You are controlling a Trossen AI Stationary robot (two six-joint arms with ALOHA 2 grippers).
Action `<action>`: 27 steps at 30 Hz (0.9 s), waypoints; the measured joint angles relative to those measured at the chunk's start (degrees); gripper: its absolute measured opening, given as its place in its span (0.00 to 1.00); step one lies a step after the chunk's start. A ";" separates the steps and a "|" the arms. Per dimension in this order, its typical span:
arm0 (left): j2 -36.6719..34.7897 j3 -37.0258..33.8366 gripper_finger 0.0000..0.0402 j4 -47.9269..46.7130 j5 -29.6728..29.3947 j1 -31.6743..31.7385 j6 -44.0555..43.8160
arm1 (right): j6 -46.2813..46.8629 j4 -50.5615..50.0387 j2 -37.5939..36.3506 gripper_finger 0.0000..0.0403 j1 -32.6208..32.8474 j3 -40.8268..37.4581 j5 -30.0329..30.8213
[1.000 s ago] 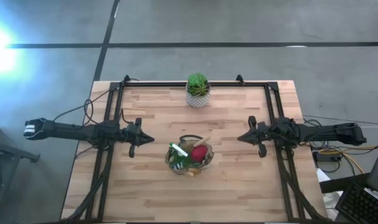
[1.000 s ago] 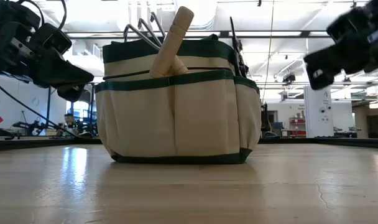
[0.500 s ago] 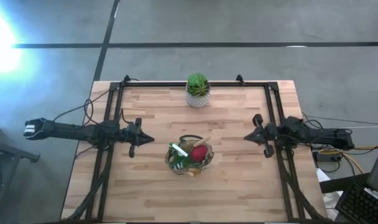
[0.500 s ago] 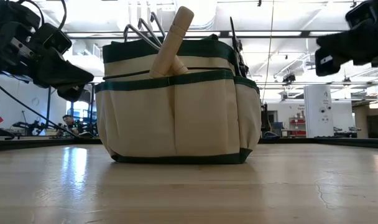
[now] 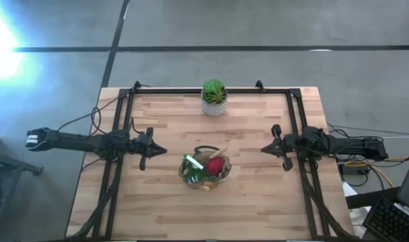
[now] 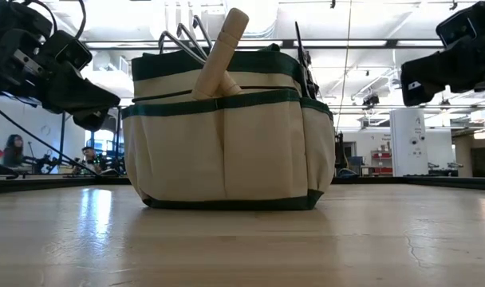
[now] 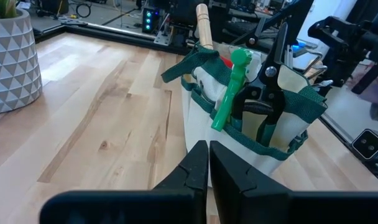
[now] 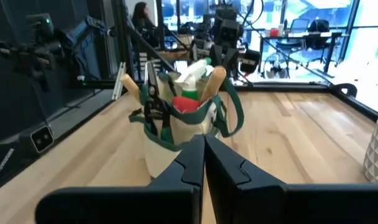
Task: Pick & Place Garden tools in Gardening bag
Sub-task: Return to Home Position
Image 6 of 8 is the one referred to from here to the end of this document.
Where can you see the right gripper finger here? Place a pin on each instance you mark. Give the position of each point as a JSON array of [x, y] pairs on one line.
[[430, 77]]

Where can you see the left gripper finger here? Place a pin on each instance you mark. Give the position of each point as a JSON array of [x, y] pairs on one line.
[[94, 123], [83, 97]]

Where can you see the black pruning shears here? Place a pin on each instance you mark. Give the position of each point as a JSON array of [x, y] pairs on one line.
[[306, 68]]

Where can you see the cream canvas green-trimmed garden bag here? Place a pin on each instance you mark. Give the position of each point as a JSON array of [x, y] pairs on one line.
[[226, 159]]

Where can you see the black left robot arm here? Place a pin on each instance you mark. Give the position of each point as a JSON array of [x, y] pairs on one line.
[[11, 16]]

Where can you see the person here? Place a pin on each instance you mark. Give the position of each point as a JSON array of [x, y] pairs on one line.
[[89, 153], [13, 145]]

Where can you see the white round pillar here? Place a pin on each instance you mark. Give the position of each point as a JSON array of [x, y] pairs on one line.
[[408, 143]]

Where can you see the black metal stand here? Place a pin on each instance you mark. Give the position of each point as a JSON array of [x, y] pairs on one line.
[[3, 169]]

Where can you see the red storage shelf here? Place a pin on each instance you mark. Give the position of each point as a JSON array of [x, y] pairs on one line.
[[382, 169]]

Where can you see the thin black rig frame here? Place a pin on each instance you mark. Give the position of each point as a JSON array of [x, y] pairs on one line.
[[63, 131]]

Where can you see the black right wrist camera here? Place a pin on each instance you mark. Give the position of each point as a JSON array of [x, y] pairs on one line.
[[456, 28]]

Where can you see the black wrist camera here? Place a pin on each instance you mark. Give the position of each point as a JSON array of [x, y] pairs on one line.
[[71, 52], [456, 28]]

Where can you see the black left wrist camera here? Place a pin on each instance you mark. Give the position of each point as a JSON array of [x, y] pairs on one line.
[[71, 52]]

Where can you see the white ceiling air duct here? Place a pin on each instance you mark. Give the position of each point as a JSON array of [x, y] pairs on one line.
[[266, 20]]

